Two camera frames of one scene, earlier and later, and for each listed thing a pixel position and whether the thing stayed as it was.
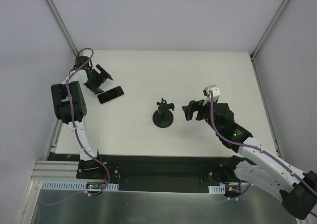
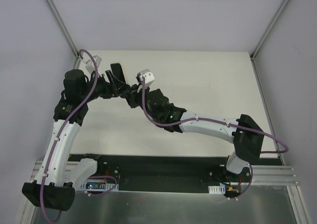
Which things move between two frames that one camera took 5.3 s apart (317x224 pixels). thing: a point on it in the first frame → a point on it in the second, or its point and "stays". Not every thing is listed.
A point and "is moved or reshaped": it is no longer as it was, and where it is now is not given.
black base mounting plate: x=148 y=173 stays
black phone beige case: x=110 y=95 is moved or reshaped
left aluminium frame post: x=58 y=19 stays
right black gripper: x=198 y=110 → x=132 y=95
